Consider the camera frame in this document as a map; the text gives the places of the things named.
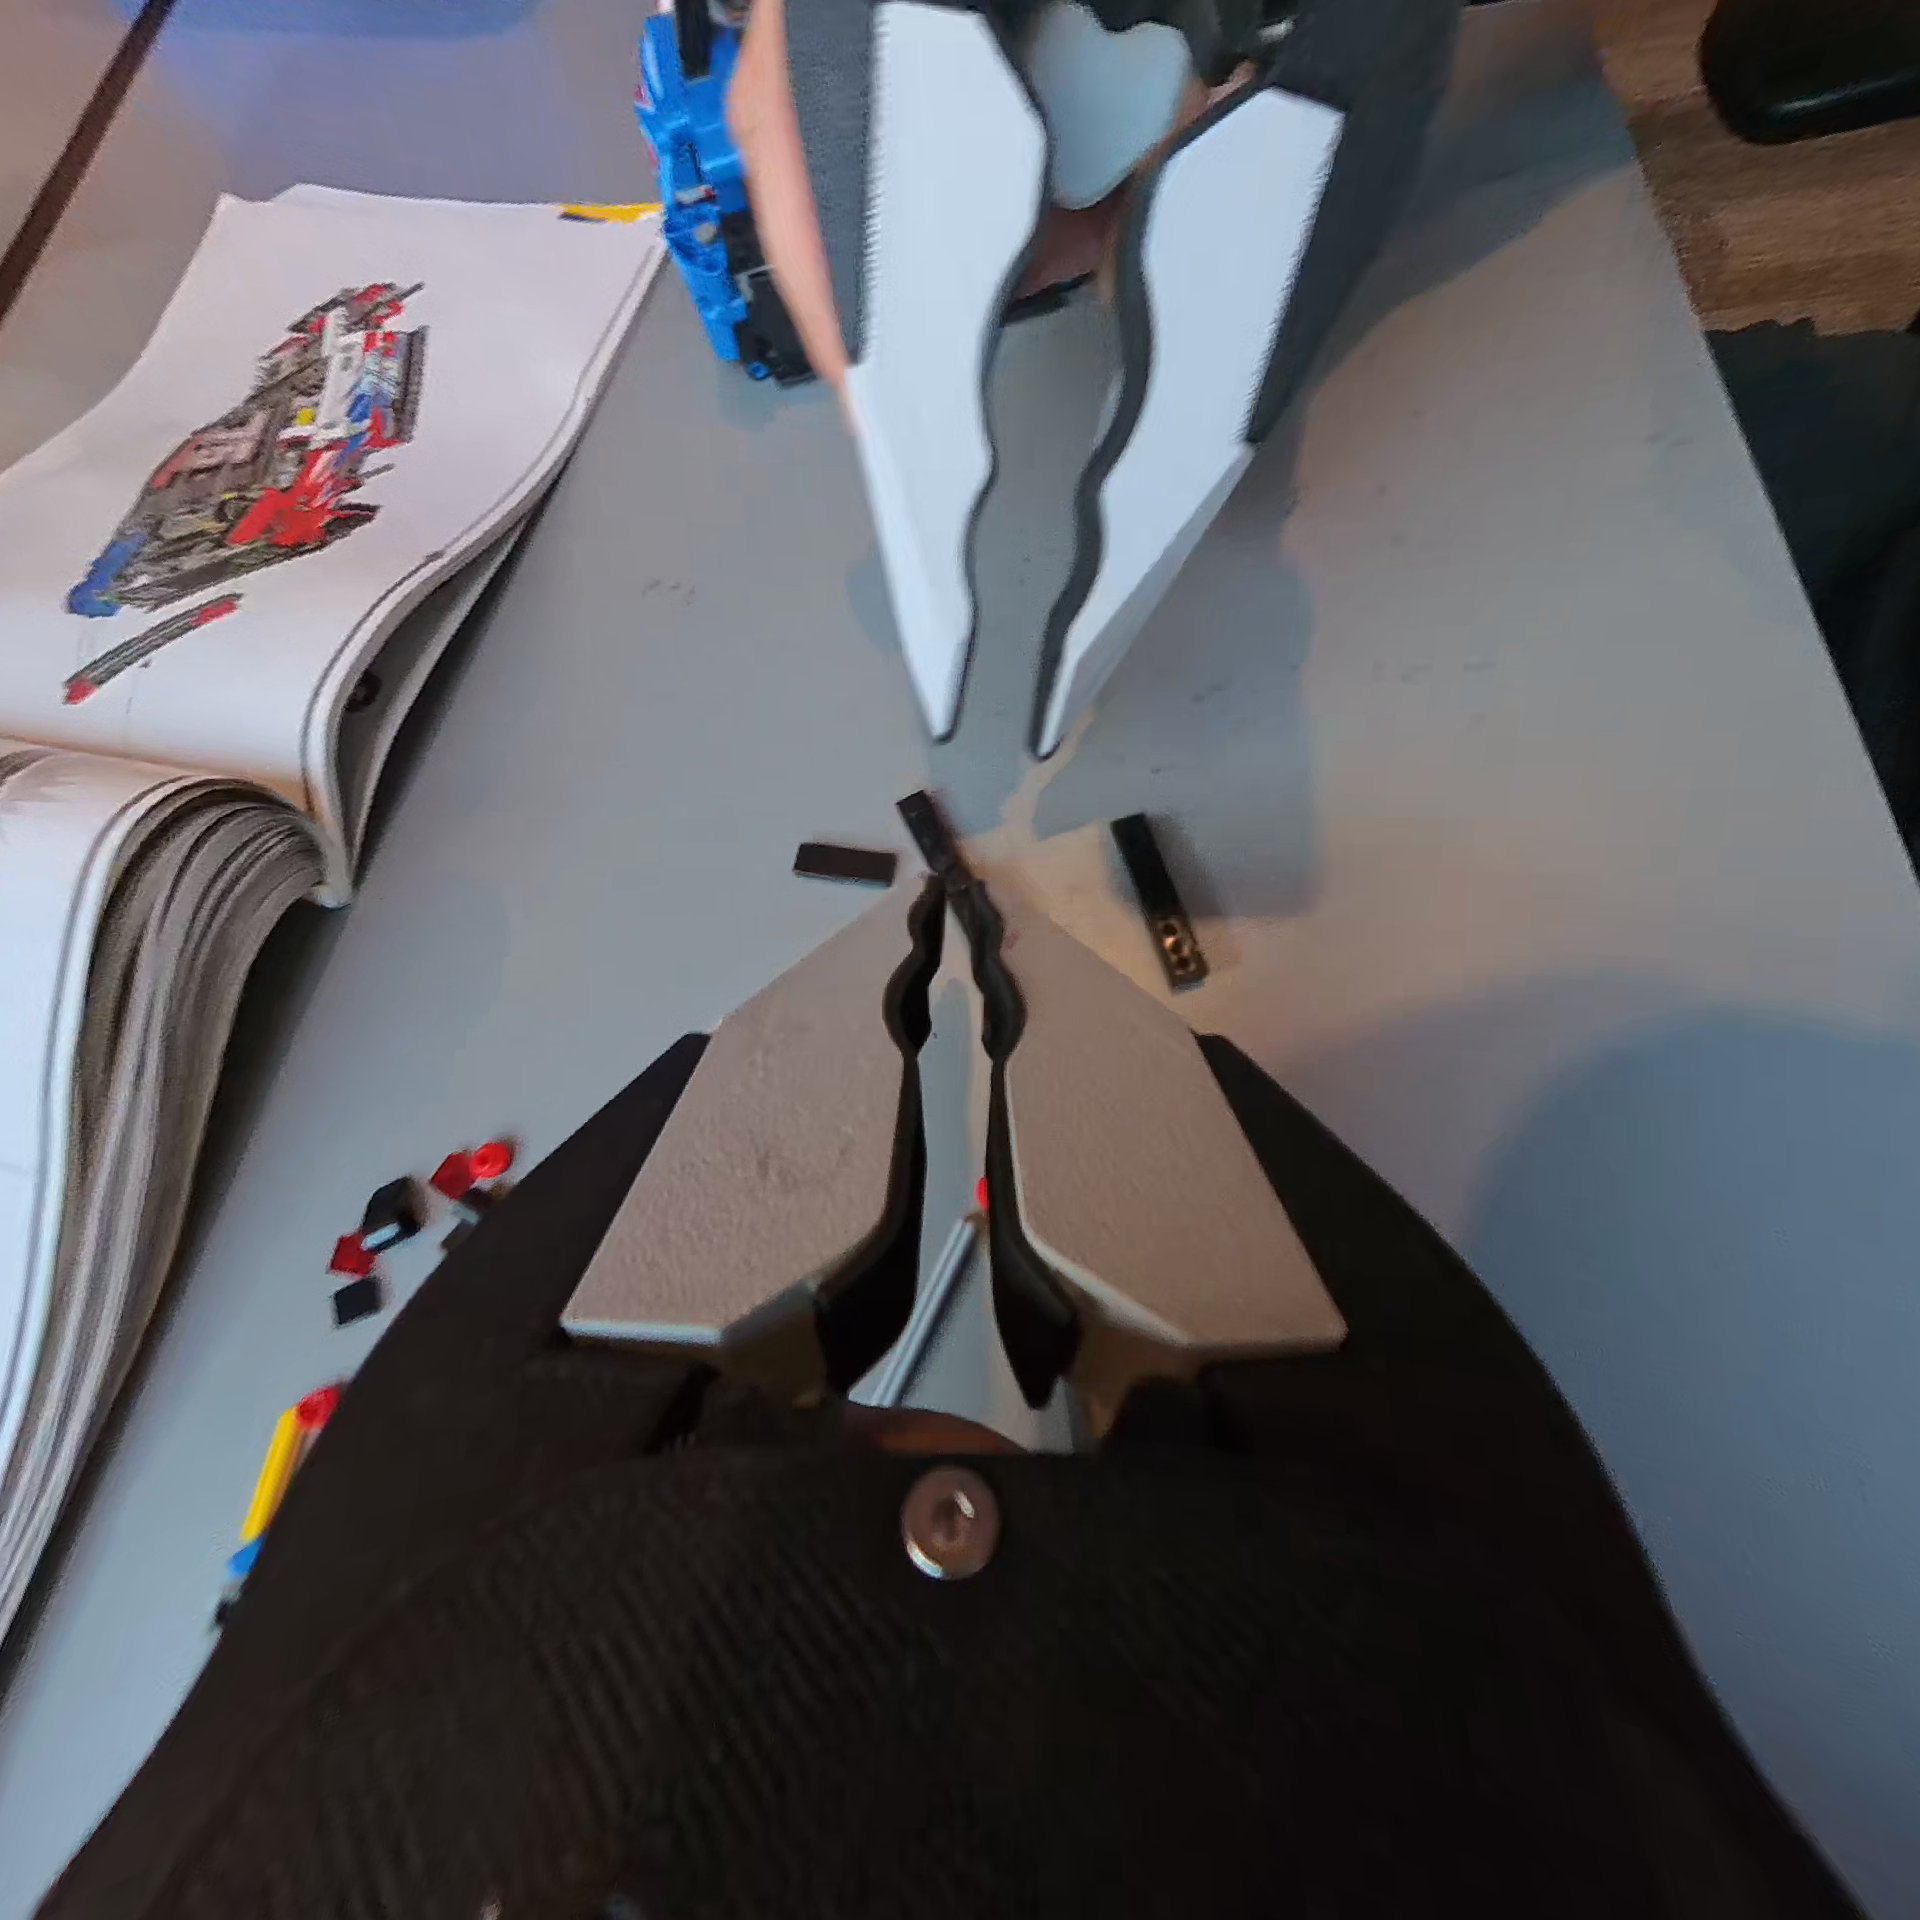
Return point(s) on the toy brick car model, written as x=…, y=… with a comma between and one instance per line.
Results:
x=705, y=224

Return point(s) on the pile of small brick pieces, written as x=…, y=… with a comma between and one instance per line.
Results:
x=394, y=1219

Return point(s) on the open instruction booklet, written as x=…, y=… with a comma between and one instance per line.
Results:
x=180, y=673

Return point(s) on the small black brick tile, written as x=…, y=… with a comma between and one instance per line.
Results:
x=843, y=864

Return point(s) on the person's dark clothing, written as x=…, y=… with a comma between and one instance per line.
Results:
x=1846, y=570

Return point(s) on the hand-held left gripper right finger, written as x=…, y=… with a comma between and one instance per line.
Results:
x=1170, y=1184

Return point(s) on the person's right hand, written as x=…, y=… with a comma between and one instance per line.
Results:
x=778, y=180

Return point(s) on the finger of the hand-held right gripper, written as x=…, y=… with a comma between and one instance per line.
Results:
x=929, y=372
x=1200, y=372

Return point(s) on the grey axle rod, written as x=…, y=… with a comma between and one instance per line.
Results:
x=922, y=1308

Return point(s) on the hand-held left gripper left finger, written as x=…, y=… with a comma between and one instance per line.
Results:
x=737, y=1184

